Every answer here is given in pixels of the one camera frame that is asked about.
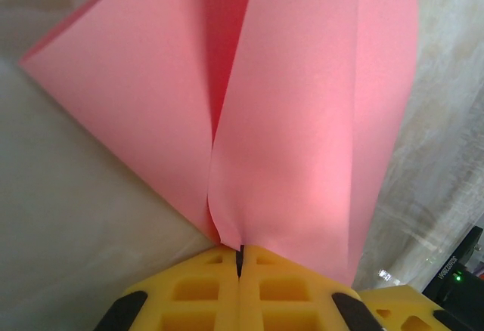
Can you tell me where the pink square paper sheet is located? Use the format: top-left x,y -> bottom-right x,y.
17,0 -> 419,289

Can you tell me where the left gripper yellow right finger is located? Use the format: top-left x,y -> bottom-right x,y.
237,246 -> 383,331

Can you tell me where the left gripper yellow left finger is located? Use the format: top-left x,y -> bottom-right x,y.
101,246 -> 243,331

